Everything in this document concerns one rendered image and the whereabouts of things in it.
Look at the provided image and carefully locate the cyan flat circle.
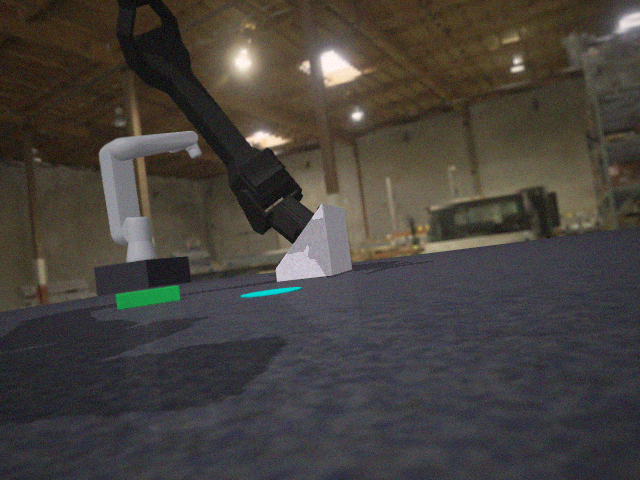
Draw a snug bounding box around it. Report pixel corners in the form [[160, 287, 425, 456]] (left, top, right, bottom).
[[240, 287, 302, 298]]

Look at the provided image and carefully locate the green rectangular block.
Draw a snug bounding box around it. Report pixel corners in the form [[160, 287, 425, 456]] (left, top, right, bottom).
[[116, 286, 181, 310]]

